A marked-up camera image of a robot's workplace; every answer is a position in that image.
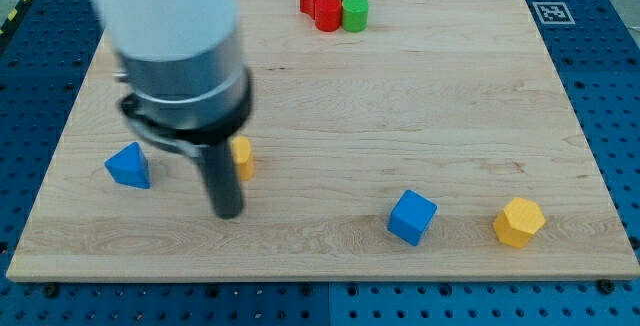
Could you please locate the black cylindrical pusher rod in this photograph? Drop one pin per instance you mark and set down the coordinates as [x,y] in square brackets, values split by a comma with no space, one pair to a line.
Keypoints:
[220,179]

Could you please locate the red cylinder block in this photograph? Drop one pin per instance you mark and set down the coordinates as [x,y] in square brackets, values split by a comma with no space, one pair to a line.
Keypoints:
[328,15]

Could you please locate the yellow hexagon block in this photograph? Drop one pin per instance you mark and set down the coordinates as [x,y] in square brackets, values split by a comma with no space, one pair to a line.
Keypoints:
[518,222]

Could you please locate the yellow heart block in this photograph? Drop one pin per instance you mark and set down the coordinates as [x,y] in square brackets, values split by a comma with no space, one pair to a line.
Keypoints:
[243,157]

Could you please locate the wooden board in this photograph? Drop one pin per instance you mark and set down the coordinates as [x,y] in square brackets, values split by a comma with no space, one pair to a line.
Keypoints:
[457,100]

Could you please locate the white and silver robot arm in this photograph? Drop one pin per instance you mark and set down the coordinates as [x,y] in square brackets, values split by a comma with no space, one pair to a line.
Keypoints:
[191,90]

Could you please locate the white fiducial marker tag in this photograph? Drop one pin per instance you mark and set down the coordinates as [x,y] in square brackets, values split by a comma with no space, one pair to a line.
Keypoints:
[553,13]

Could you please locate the blue cube block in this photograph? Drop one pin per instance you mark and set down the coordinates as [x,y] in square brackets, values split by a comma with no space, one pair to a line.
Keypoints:
[411,216]

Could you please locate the green cylinder block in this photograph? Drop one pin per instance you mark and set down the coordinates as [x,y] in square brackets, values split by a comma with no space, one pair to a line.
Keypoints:
[354,15]

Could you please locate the blue triangle block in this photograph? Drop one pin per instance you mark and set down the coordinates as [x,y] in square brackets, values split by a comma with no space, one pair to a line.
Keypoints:
[130,167]

